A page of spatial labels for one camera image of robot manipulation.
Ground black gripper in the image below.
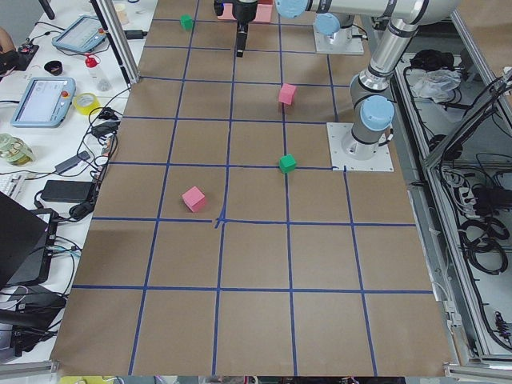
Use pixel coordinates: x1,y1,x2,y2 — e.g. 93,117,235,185
233,0,258,58

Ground pink plastic bin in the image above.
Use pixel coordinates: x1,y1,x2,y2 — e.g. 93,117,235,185
214,1,274,23

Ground green cube near bin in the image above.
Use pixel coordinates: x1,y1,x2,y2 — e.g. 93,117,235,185
180,14,194,31

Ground pink cube centre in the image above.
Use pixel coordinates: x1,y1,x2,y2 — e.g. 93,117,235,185
278,83,297,106

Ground black power adapter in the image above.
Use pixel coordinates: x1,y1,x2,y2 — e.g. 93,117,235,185
124,30,148,40

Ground green cube far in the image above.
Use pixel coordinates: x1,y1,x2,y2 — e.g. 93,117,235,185
278,154,297,174

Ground teach pendant upper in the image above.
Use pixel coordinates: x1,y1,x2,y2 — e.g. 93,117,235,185
52,15,106,54

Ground teach pendant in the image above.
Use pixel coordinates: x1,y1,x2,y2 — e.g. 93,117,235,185
10,78,76,128
52,15,106,54

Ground yellow tape roll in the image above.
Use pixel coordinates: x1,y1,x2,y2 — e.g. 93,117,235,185
72,93,101,115

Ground pink cube near edge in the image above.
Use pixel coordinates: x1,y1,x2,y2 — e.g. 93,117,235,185
182,186,206,213

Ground teach pendant lower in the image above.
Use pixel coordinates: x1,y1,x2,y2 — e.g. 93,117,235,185
10,78,76,128

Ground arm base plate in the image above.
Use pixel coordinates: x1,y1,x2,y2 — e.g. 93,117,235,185
314,26,364,55
326,122,394,172

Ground aluminium frame post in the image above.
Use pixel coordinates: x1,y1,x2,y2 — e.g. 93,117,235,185
90,0,140,86

